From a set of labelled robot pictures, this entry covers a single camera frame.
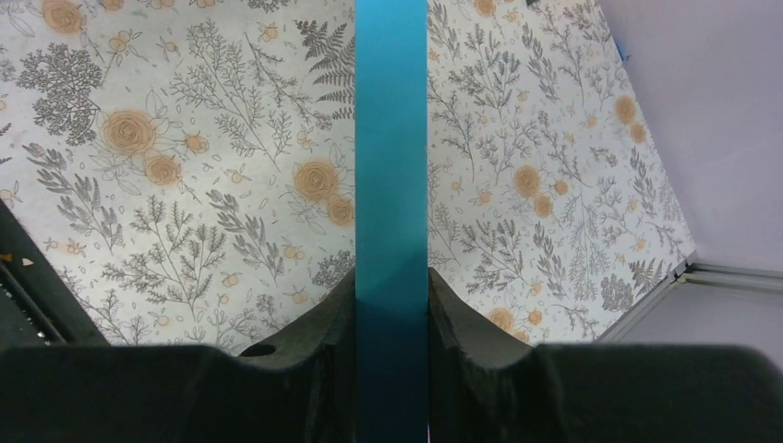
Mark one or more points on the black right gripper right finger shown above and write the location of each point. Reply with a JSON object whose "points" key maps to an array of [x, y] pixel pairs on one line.
{"points": [[487, 386]]}

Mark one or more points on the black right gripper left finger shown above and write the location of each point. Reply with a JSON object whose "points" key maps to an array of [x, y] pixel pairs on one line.
{"points": [[298, 385]]}

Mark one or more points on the blue wooden picture frame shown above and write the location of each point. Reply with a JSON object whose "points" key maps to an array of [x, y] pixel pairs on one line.
{"points": [[391, 270]]}

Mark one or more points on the floral patterned table mat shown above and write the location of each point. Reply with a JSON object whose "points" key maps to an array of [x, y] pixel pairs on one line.
{"points": [[188, 167]]}

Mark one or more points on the black mounting base rail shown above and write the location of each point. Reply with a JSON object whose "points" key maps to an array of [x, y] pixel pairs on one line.
{"points": [[41, 293]]}

